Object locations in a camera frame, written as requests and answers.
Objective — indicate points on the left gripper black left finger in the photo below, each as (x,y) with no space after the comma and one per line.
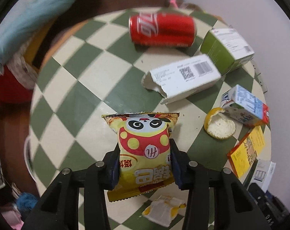
(58,208)

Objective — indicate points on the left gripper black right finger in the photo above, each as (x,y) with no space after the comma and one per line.
(234,208)

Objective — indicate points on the yellow panda snack bag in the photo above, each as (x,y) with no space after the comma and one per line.
(145,158)

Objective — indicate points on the blue cloth pile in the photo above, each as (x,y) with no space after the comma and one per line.
(26,202)

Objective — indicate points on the small white box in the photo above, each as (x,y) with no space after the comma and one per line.
(262,174)

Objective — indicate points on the yellow orange box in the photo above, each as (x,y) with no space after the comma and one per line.
(243,155)

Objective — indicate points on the crumpled white yellow wrapper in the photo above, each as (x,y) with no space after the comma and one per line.
(163,210)

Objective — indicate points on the orange peel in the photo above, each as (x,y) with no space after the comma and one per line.
(217,125)

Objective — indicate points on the blue white milk carton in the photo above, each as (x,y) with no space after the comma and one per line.
(244,107)

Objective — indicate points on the red bed sheet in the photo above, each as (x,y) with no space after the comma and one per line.
(11,91)

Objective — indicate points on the torn white cardboard box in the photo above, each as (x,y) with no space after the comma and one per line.
(182,79)

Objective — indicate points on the green white checkered tablecloth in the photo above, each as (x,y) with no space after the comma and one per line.
(98,71)

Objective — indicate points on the green and white carton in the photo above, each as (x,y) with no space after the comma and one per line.
(227,49)

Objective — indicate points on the red cola can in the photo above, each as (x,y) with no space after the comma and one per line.
(162,29)

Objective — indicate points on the light blue blanket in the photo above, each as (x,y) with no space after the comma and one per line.
(33,17)

